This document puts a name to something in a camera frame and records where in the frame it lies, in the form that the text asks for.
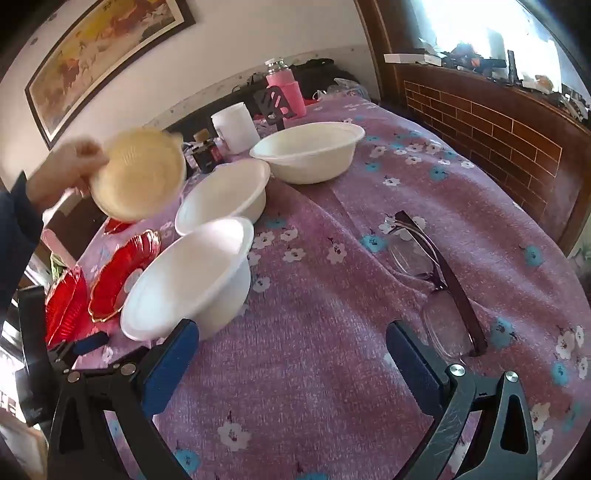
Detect pink thermos bottle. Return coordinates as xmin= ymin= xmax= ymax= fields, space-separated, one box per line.
xmin=264 ymin=58 xmax=308 ymax=118

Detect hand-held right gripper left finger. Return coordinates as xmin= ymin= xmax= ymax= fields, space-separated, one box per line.
xmin=47 ymin=318 xmax=201 ymax=480

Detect large white disposable bowl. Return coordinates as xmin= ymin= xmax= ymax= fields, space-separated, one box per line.
xmin=249 ymin=122 xmax=366 ymax=185

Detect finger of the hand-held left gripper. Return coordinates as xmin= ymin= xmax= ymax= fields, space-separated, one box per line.
xmin=46 ymin=331 xmax=110 ymax=366

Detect white flat box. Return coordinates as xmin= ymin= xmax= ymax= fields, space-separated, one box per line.
xmin=384 ymin=52 xmax=444 ymax=66

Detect black phone stand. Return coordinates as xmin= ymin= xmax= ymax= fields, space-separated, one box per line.
xmin=253 ymin=88 xmax=296 ymax=132

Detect beige patterned bowl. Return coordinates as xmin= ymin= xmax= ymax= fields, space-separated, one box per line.
xmin=89 ymin=129 xmax=188 ymax=222

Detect brown armchair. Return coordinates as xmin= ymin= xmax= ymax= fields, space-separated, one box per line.
xmin=41 ymin=187 xmax=112 ymax=271

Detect white plastic cup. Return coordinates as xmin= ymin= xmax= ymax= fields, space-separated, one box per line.
xmin=211 ymin=102 xmax=260 ymax=154

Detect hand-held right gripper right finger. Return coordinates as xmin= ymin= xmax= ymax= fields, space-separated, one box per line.
xmin=385 ymin=320 xmax=539 ymax=480

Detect purple floral tablecloth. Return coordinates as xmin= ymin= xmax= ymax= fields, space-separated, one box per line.
xmin=46 ymin=90 xmax=591 ymax=480

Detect black sofa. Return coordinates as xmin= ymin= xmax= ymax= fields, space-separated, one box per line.
xmin=164 ymin=58 xmax=370 ymax=144

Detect black orange toy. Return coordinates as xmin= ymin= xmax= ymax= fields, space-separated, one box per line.
xmin=443 ymin=43 xmax=509 ymax=71

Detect framed horse painting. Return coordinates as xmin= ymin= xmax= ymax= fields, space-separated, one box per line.
xmin=24 ymin=0 xmax=197 ymax=151

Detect clear plastic bag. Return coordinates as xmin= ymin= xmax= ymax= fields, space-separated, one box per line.
xmin=314 ymin=78 xmax=370 ymax=100

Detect window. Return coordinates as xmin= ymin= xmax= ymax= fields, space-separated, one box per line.
xmin=406 ymin=0 xmax=591 ymax=100

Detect small black box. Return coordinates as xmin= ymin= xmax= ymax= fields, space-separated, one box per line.
xmin=191 ymin=141 xmax=225 ymax=175

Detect green cloth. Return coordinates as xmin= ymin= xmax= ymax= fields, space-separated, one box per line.
xmin=50 ymin=253 xmax=71 ymax=283

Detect person's left forearm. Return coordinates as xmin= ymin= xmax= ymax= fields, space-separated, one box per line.
xmin=0 ymin=171 xmax=44 ymax=296

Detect eyeglasses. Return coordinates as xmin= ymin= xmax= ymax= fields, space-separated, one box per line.
xmin=387 ymin=211 xmax=489 ymax=361

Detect red gold-rimmed glass plate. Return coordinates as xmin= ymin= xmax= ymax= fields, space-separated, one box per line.
xmin=45 ymin=265 xmax=88 ymax=348
xmin=89 ymin=231 xmax=162 ymax=324
xmin=104 ymin=217 xmax=139 ymax=237

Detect person's left hand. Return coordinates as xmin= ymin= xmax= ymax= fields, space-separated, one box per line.
xmin=25 ymin=135 xmax=112 ymax=210

